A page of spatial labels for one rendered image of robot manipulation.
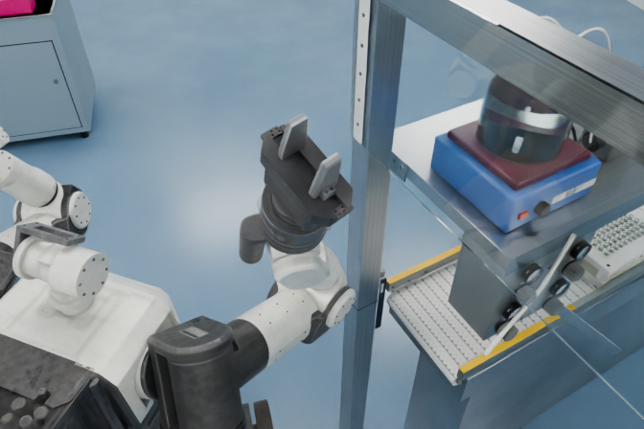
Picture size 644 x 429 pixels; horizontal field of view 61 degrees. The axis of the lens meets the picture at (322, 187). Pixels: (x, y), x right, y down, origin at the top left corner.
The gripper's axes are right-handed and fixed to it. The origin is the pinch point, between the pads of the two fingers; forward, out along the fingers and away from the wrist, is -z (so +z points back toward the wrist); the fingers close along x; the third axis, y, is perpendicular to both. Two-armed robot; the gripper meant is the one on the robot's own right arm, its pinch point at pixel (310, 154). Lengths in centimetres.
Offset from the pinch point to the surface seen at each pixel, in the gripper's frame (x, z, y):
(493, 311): -27, 41, 26
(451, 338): -28, 74, 32
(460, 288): -20, 47, 27
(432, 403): -42, 120, 33
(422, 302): -18, 79, 34
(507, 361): -40, 74, 39
